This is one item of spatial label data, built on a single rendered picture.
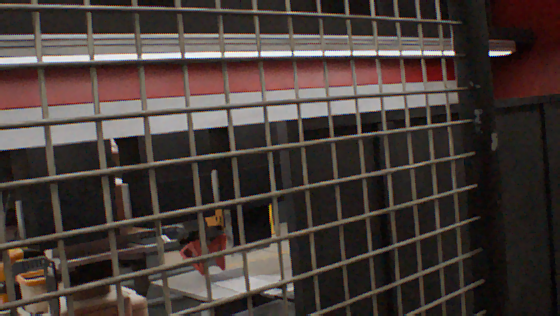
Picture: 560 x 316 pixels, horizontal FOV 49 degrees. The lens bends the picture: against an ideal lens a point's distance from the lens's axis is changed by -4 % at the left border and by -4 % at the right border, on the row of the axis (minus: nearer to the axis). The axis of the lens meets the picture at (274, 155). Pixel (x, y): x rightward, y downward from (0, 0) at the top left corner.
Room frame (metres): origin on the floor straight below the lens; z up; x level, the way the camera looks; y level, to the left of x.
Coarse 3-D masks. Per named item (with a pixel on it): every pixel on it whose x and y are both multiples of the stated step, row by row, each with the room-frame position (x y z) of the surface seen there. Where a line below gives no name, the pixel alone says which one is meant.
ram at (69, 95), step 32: (160, 64) 1.14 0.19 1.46; (192, 64) 1.19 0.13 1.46; (256, 64) 1.28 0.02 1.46; (288, 64) 1.34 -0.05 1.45; (320, 64) 1.40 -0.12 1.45; (384, 64) 1.54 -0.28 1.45; (416, 64) 1.62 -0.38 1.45; (448, 64) 1.71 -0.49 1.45; (0, 96) 0.95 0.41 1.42; (32, 96) 0.99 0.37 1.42; (64, 96) 1.02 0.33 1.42; (128, 96) 1.10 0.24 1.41; (160, 96) 1.14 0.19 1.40; (192, 96) 1.18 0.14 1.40; (224, 96) 1.23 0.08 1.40; (256, 96) 1.28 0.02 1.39; (288, 96) 1.33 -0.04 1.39; (320, 96) 1.39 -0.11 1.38; (416, 96) 1.61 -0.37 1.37; (32, 128) 0.98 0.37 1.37; (64, 128) 1.02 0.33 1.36; (128, 128) 1.09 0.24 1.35; (160, 128) 1.13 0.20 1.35
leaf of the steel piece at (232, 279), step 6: (228, 270) 1.40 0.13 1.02; (234, 270) 1.41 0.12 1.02; (240, 270) 1.42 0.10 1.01; (216, 276) 1.39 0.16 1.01; (222, 276) 1.39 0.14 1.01; (228, 276) 1.40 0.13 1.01; (234, 276) 1.41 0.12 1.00; (240, 276) 1.42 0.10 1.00; (216, 282) 1.38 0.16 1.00; (222, 282) 1.38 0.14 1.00; (228, 282) 1.37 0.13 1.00; (234, 282) 1.37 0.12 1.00; (240, 282) 1.36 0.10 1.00; (252, 282) 1.35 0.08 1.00; (258, 282) 1.35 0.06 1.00; (264, 282) 1.34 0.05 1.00; (228, 288) 1.32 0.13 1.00; (234, 288) 1.31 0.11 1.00
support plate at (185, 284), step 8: (192, 272) 1.51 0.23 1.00; (216, 272) 1.49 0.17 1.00; (160, 280) 1.46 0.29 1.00; (168, 280) 1.45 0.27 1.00; (176, 280) 1.44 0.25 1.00; (184, 280) 1.44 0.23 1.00; (192, 280) 1.43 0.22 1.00; (200, 280) 1.42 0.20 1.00; (264, 280) 1.37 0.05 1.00; (272, 280) 1.36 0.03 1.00; (280, 280) 1.36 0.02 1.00; (160, 288) 1.42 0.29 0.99; (176, 288) 1.37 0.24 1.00; (184, 288) 1.36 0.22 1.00; (192, 288) 1.36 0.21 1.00; (200, 288) 1.35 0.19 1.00; (216, 288) 1.34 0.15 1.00; (224, 288) 1.33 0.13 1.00; (192, 296) 1.31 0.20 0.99; (200, 296) 1.29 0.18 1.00; (216, 296) 1.27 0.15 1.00; (224, 296) 1.27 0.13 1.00
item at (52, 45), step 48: (0, 48) 0.76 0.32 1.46; (48, 48) 0.80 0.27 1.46; (96, 48) 0.84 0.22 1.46; (144, 48) 0.89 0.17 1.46; (192, 48) 0.94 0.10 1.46; (240, 48) 1.00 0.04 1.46; (288, 48) 1.06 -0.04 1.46; (336, 48) 1.14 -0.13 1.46; (384, 48) 1.22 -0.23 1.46; (432, 48) 1.33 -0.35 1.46
